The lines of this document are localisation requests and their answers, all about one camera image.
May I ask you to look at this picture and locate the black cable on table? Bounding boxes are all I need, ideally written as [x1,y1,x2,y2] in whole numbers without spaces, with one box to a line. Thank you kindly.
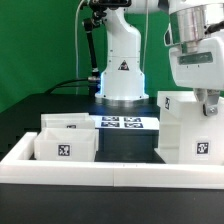
[44,77,101,95]

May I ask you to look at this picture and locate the white drawer box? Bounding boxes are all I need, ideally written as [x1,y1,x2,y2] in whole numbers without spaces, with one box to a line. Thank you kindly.
[34,128,99,162]
[41,113,95,129]

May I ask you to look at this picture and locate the white drawer cabinet frame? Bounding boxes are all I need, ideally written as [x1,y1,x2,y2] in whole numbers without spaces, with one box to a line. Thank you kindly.
[156,91,224,165]

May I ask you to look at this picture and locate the white U-shaped fence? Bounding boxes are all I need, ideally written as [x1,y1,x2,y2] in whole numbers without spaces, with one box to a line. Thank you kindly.
[0,132,224,189]

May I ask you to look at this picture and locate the paper sheet with markers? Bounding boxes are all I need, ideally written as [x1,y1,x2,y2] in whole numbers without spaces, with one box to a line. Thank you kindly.
[91,115,159,130]

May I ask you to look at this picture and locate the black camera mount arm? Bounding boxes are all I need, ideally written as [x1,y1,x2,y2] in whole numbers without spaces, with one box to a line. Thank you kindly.
[82,0,106,97]

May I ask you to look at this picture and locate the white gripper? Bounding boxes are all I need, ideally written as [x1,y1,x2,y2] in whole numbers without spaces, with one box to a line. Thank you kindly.
[169,37,224,116]

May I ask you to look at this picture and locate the white cable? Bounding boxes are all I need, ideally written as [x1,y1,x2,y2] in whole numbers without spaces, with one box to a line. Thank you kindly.
[74,0,88,96]

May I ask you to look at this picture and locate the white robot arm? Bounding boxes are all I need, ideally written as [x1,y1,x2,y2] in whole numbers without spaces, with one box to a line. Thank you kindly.
[87,0,224,116]

